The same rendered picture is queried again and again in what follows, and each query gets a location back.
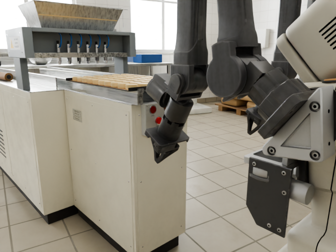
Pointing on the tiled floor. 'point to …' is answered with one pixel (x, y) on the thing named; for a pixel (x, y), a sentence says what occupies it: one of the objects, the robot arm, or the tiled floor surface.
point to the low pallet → (232, 108)
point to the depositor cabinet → (37, 148)
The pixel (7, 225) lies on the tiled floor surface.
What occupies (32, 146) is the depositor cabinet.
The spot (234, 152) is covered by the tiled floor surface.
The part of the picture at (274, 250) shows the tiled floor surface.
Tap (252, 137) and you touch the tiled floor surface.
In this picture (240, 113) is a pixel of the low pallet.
